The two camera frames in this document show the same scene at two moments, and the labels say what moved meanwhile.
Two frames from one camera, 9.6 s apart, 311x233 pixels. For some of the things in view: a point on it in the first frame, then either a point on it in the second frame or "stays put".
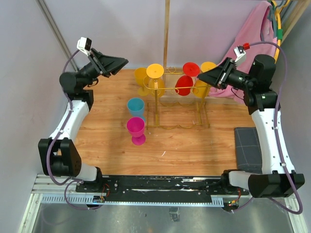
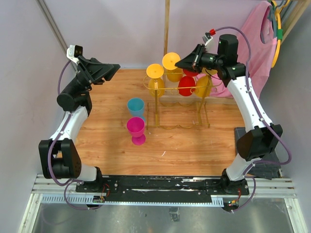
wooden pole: [166, 39] stays put
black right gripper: [214, 75] to [193, 58]
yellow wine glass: [142, 78] to [174, 74]
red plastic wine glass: [183, 84] stays put
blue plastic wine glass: [136, 107] stays put
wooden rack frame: [291, 15] stays put
